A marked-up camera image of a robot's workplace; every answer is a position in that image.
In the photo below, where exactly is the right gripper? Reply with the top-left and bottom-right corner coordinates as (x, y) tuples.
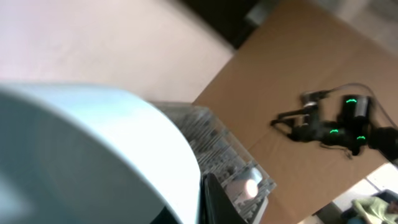
(270, 105), (322, 142)

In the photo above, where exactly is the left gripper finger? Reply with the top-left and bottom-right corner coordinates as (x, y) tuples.
(200, 173), (247, 224)

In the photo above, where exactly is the white pink cup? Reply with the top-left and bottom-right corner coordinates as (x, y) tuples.
(226, 179), (259, 202)

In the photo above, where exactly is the white blue cup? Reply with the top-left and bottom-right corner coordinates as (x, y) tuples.
(243, 167), (263, 184)

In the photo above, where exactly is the light blue rice bowl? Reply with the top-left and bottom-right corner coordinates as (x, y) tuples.
(1, 83), (200, 223)

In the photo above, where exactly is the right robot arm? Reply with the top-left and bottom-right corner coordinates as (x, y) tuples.
(271, 90), (397, 163)

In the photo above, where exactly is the grey dishwasher rack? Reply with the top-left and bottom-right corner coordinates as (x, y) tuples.
(154, 102), (276, 224)

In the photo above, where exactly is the right black cable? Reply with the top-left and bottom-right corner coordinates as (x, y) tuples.
(323, 82), (398, 128)

